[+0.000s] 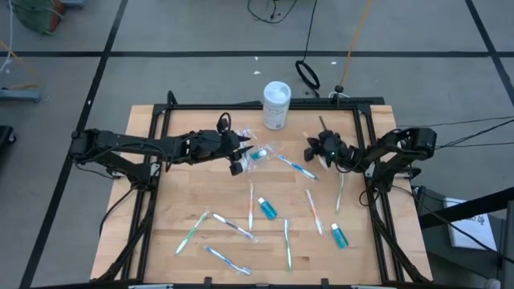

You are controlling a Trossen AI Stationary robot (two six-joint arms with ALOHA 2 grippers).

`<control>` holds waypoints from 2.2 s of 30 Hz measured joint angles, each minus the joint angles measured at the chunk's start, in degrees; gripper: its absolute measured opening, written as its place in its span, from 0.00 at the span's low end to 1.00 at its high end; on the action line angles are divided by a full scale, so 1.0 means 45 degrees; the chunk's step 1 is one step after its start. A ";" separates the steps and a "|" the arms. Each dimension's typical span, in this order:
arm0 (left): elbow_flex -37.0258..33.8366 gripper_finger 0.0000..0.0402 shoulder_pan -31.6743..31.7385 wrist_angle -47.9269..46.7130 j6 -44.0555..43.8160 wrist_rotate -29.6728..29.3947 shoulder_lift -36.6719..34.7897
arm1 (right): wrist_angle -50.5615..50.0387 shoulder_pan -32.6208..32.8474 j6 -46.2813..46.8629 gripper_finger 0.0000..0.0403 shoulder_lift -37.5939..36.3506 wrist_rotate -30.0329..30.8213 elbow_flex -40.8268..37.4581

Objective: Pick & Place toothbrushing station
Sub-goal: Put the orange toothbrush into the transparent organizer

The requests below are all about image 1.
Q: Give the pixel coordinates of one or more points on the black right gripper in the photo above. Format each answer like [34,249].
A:
[333,158]

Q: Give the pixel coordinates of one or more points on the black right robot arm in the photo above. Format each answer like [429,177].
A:
[417,140]

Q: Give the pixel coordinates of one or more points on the white paper sheet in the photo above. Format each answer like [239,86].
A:
[474,233]

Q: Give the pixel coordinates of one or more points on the orange toothbrush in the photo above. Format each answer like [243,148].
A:
[251,208]
[314,212]

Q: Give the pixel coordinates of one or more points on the black table clamp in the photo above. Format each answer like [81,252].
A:
[172,98]
[325,282]
[207,281]

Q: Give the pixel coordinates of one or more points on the black equipment foot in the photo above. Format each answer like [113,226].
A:
[7,136]

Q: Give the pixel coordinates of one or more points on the blue plastic bin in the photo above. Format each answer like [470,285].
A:
[72,2]

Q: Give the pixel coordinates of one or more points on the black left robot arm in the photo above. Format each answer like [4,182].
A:
[120,142]

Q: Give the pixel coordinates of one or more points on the grey metal foot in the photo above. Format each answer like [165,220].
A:
[20,95]

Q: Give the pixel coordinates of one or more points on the black metal beam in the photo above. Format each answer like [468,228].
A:
[462,208]

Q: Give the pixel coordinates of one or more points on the blue toothbrush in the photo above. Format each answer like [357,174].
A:
[227,260]
[297,166]

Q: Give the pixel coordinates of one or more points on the grey metal post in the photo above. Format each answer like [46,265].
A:
[508,249]

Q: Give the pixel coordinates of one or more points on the blue mouthwash bottle white cap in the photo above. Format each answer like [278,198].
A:
[259,154]
[268,209]
[340,237]

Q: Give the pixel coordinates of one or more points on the green net bag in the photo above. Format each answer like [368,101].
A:
[38,16]

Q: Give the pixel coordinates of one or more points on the white wipes canister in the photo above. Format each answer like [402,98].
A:
[277,104]

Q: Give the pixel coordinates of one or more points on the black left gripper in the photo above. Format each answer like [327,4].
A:
[213,146]

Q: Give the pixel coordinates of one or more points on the small black post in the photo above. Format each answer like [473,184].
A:
[339,89]

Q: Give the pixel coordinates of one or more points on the clear plastic bag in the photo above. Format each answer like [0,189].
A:
[245,132]

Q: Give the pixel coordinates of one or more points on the black aluminium table frame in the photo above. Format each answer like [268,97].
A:
[201,107]

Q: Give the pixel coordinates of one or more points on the purple toothbrush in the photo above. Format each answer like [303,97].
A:
[233,226]

